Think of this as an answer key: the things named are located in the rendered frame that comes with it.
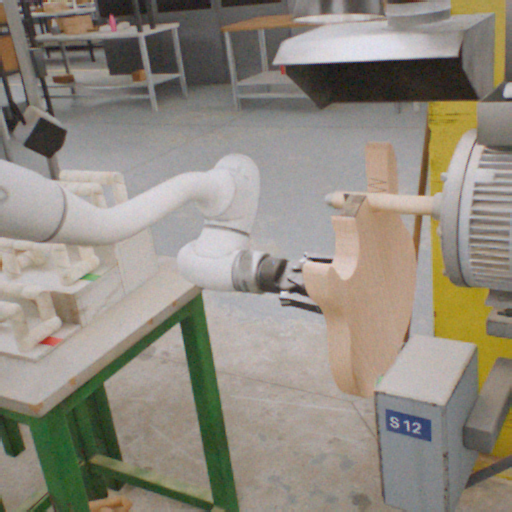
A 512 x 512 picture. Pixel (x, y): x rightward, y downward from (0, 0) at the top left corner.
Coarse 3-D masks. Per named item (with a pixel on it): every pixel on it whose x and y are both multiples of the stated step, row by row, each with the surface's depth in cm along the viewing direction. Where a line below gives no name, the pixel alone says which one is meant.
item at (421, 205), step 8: (336, 192) 126; (344, 192) 126; (352, 192) 125; (336, 200) 126; (376, 200) 122; (384, 200) 121; (392, 200) 120; (400, 200) 120; (408, 200) 119; (416, 200) 118; (424, 200) 118; (432, 200) 117; (336, 208) 127; (376, 208) 122; (384, 208) 121; (392, 208) 121; (400, 208) 120; (408, 208) 119; (416, 208) 118; (424, 208) 118
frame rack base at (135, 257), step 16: (128, 240) 175; (144, 240) 181; (48, 256) 183; (80, 256) 177; (96, 256) 175; (112, 256) 172; (128, 256) 176; (144, 256) 181; (128, 272) 176; (144, 272) 182; (128, 288) 177
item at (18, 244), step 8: (0, 240) 168; (8, 240) 167; (16, 240) 165; (24, 240) 164; (16, 248) 166; (24, 248) 165; (32, 248) 163; (40, 248) 162; (48, 248) 161; (56, 248) 160
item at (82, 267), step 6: (90, 258) 169; (96, 258) 170; (78, 264) 166; (84, 264) 166; (90, 264) 168; (96, 264) 169; (72, 270) 163; (78, 270) 164; (84, 270) 166; (90, 270) 168; (66, 276) 162; (72, 276) 163; (78, 276) 164; (66, 282) 163; (72, 282) 164
